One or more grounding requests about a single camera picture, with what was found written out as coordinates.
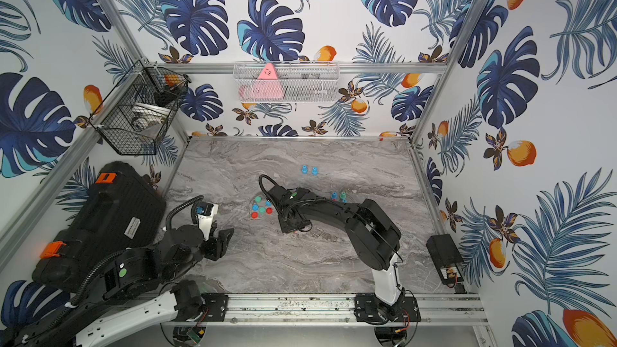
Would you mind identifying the black plastic tool case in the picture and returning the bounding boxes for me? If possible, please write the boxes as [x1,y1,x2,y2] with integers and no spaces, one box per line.
[31,162,166,293]

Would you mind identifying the black wire basket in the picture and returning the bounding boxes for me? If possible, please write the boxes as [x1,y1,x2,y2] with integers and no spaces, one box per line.
[88,61,191,156]

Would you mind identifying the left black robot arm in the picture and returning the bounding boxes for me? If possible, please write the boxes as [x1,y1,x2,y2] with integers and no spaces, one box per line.
[1,195,235,346]

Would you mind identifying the black power supply box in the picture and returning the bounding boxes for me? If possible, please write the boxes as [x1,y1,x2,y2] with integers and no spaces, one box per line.
[426,235,467,294]

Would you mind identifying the pink triangle card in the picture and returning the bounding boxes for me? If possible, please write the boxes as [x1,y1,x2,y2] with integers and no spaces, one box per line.
[250,63,284,101]

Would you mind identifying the clear mesh wall tray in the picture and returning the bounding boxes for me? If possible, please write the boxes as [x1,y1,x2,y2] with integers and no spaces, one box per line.
[233,61,340,103]

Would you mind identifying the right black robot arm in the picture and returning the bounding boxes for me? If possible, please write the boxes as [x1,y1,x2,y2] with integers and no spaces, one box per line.
[258,174,411,325]

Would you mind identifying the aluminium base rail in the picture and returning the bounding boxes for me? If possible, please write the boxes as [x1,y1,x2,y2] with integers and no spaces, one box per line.
[163,293,488,327]

